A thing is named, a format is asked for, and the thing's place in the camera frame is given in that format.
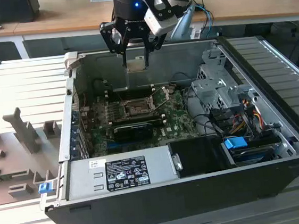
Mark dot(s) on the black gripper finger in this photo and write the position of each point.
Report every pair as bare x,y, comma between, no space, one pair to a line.
109,38
154,44

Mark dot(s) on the small silver CPU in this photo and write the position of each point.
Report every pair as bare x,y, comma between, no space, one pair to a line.
136,66

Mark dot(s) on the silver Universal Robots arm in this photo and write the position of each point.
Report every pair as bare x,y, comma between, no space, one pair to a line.
183,25

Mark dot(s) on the black RAM slot bank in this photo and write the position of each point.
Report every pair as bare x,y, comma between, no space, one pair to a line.
139,119
136,92

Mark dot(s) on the CPU socket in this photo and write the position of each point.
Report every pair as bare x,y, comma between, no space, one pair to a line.
136,109

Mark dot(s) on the wooden desk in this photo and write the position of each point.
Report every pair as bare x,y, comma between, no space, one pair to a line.
75,15

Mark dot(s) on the silver metal drive cage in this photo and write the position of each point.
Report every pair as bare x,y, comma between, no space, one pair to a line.
211,89

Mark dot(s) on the green motherboard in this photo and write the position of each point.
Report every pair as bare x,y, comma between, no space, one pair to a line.
177,119

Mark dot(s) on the black graphics card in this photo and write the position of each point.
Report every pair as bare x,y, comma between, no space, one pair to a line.
133,132

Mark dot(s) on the black box on desk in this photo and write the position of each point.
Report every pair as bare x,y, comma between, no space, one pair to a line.
7,10

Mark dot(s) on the black plastic fan shroud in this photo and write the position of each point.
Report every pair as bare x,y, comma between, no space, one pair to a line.
197,155

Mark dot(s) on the blue disk carrier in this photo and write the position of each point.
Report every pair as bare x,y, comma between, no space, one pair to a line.
234,143

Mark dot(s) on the grey power supply unit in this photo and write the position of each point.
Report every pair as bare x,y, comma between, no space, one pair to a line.
81,178

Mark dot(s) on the black hard disk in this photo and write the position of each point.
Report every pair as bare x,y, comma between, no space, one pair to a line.
250,156

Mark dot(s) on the grey parts rack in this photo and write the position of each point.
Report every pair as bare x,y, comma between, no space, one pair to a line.
18,163

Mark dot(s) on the blue case latch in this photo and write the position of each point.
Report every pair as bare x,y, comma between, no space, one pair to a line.
45,188

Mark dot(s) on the open black PC case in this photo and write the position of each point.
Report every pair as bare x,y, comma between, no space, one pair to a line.
149,211

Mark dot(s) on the green RAM stick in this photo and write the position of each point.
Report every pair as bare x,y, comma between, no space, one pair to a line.
1,178

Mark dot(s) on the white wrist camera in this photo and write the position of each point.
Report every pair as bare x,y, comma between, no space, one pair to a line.
156,25

